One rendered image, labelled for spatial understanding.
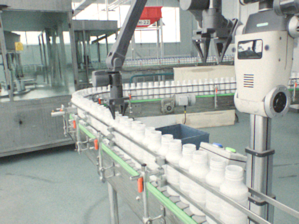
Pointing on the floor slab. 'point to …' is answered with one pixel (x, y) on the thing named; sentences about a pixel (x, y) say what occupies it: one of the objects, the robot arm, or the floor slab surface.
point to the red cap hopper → (151, 14)
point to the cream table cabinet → (200, 118)
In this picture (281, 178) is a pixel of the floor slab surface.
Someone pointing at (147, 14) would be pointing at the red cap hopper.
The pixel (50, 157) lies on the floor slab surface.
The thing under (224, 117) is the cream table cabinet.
